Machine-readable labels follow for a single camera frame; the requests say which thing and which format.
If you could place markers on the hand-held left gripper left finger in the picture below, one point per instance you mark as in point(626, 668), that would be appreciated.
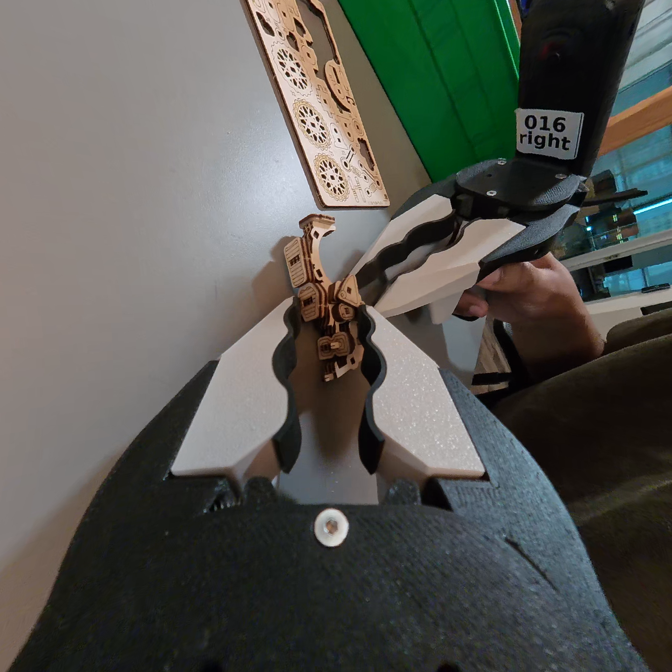
point(231, 409)

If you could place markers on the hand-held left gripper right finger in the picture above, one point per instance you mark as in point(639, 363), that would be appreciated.
point(425, 414)

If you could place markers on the person's right hand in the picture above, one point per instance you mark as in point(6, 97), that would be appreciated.
point(540, 299)

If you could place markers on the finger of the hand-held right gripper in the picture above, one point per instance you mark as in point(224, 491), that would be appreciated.
point(456, 252)
point(404, 225)

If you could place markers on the green plastic bin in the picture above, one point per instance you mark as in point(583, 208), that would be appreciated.
point(446, 78)

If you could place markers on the wooden gear parts sheet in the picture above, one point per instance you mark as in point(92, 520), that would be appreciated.
point(315, 105)

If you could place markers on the wooden puzzle model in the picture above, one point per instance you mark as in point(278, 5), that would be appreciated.
point(315, 294)

